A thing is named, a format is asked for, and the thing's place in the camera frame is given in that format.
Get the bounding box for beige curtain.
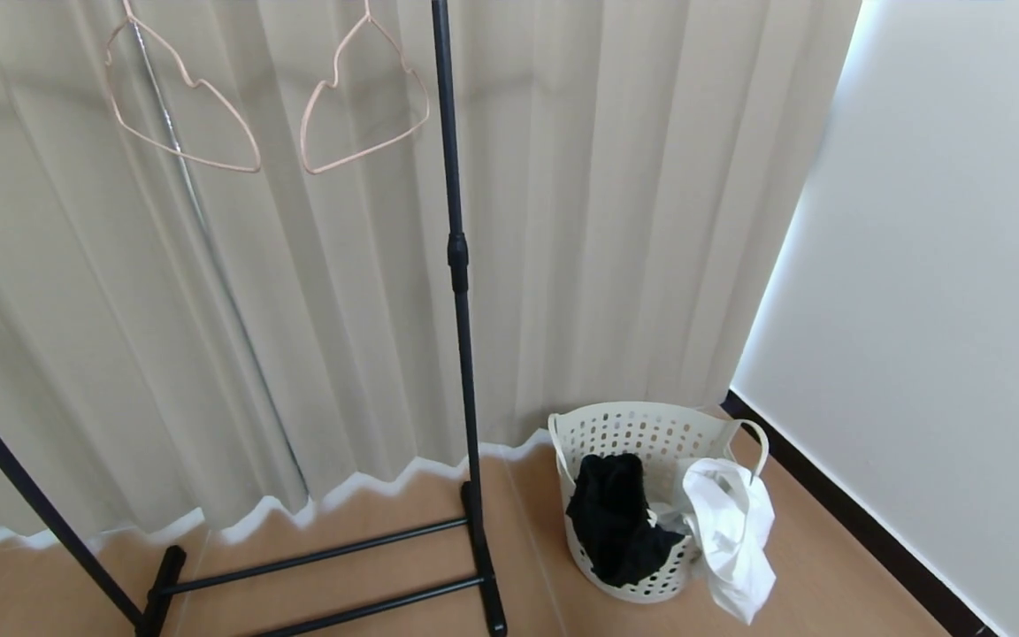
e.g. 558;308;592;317
0;0;864;554

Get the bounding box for black clothes rack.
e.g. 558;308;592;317
0;0;508;637

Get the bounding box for white laundry basket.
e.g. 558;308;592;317
548;401;771;605

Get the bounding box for black shorts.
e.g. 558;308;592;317
565;453;687;589

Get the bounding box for white garment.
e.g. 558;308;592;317
651;457;778;626

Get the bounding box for pink clothes hanger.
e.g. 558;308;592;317
300;0;431;175
103;0;263;173

